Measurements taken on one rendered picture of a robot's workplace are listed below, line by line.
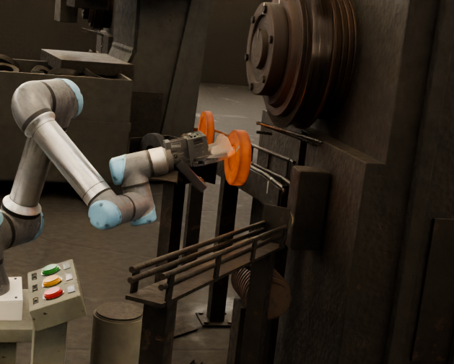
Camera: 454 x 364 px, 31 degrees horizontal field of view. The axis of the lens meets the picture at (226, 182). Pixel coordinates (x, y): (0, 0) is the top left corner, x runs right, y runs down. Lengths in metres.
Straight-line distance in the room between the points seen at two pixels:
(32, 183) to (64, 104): 0.27
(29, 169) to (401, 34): 1.10
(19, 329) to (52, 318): 0.63
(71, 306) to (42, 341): 0.14
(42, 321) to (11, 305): 0.66
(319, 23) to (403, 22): 0.29
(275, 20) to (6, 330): 1.16
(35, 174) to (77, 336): 0.86
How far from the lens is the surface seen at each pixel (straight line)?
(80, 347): 3.02
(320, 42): 2.37
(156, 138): 2.99
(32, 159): 2.42
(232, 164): 2.32
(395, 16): 2.24
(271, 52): 2.43
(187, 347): 3.07
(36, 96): 2.25
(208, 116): 3.61
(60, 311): 1.77
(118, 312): 1.94
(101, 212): 2.10
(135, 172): 2.21
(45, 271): 1.93
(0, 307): 2.43
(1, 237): 2.44
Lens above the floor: 1.24
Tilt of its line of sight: 12 degrees down
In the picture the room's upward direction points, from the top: 6 degrees clockwise
